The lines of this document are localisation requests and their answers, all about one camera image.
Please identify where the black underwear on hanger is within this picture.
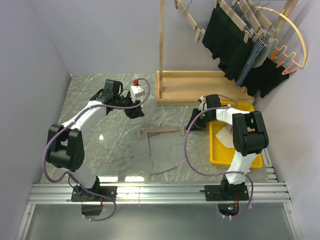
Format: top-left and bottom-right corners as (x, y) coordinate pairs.
(202, 4), (253, 81)

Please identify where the yellow plastic tray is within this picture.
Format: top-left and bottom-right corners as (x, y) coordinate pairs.
(208, 102), (263, 169)

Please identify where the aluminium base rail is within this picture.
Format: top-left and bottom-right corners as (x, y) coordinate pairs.
(16, 181), (303, 240)

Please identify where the pink clothes peg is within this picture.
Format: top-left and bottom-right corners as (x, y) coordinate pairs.
(270, 49), (297, 76)

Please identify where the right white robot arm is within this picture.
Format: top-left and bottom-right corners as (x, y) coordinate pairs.
(185, 94), (269, 200)

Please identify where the wooden hanger holding striped underwear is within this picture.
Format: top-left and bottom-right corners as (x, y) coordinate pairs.
(232, 0), (267, 43)

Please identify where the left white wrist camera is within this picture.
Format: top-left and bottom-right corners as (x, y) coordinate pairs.
(129, 79), (145, 102)

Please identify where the wooden clip hanger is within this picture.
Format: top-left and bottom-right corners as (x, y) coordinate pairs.
(174, 0), (206, 43)
(136, 126), (186, 140)
(247, 0), (279, 37)

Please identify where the gold arc hanger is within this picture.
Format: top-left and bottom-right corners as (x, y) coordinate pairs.
(257, 6), (308, 69)

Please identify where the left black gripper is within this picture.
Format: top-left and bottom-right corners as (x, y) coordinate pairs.
(114, 91), (145, 119)

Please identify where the beige underwear in tray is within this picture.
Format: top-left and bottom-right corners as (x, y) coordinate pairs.
(215, 124), (234, 148)

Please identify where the wooden hanger holding black underwear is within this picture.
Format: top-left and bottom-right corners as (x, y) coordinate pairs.
(214, 0), (253, 43)

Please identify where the striped blue underwear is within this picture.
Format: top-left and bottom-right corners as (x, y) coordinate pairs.
(231, 5), (266, 87)

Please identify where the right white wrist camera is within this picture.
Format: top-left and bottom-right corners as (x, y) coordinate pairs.
(197, 96), (207, 112)

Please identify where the wooden clothes rack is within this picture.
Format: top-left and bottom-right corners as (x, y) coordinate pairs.
(156, 0), (298, 106)

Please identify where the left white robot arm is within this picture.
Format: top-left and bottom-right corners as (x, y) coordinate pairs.
(42, 78), (151, 201)

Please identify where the light grey underwear hanging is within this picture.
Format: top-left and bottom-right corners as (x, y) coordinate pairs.
(252, 37), (275, 68)

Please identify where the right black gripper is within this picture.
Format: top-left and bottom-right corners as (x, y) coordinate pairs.
(185, 108), (214, 131)

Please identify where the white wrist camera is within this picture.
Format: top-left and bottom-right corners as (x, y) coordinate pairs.
(197, 96), (207, 112)
(129, 79), (145, 102)

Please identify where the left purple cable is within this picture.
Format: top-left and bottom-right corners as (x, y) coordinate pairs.
(42, 77), (151, 222)

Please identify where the purple cable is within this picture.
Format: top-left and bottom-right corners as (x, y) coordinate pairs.
(42, 77), (151, 222)
(183, 94), (255, 220)

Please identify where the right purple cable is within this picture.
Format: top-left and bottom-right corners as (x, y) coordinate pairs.
(183, 94), (255, 220)

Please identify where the black underwear at rear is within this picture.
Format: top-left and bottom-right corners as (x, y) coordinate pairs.
(241, 57), (290, 98)

